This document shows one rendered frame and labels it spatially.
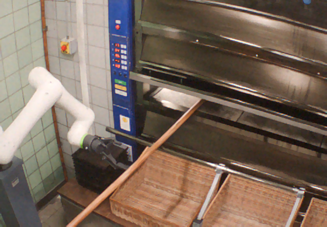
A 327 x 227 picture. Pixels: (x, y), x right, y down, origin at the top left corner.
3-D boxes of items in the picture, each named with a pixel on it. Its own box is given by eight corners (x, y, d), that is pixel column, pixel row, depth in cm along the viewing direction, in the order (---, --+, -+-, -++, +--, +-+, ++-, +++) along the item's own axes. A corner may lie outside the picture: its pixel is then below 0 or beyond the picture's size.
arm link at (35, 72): (29, 86, 188) (43, 66, 190) (21, 77, 197) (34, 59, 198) (51, 104, 202) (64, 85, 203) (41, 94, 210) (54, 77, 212)
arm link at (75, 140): (69, 146, 231) (61, 138, 222) (78, 127, 235) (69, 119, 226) (87, 153, 225) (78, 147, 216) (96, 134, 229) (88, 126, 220)
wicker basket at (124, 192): (148, 175, 291) (146, 145, 277) (219, 199, 267) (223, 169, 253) (110, 213, 255) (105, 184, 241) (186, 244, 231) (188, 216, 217)
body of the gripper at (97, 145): (98, 135, 220) (112, 140, 216) (100, 148, 225) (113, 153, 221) (90, 142, 215) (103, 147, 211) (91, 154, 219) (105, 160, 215)
